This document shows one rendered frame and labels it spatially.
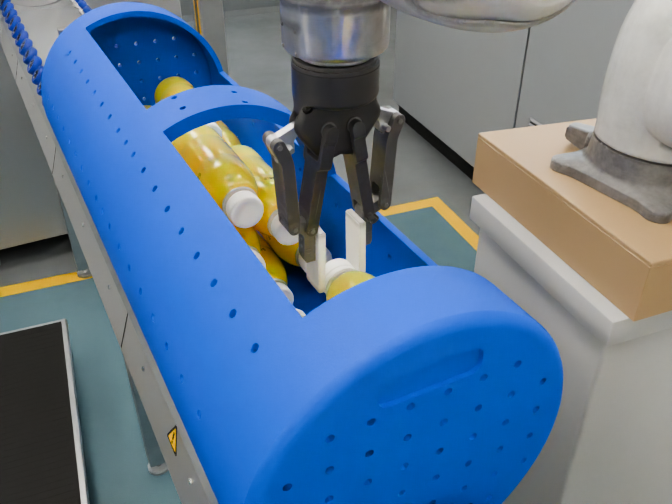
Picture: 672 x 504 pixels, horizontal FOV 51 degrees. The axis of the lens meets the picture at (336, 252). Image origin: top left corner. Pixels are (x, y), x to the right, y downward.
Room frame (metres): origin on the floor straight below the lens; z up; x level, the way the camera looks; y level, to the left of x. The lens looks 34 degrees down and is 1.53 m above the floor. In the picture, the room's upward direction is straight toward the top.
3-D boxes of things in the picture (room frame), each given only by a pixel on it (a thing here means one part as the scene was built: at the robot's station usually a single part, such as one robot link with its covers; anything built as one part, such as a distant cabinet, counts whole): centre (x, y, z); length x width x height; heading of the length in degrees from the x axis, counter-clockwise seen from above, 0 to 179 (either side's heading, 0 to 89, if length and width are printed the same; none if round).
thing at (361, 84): (0.58, 0.00, 1.29); 0.08 x 0.07 x 0.09; 117
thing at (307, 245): (0.56, 0.04, 1.16); 0.03 x 0.01 x 0.05; 117
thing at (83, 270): (2.09, 0.92, 0.31); 0.06 x 0.06 x 0.63; 28
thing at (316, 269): (0.57, 0.02, 1.13); 0.03 x 0.01 x 0.07; 27
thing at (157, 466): (1.22, 0.47, 0.31); 0.06 x 0.06 x 0.63; 28
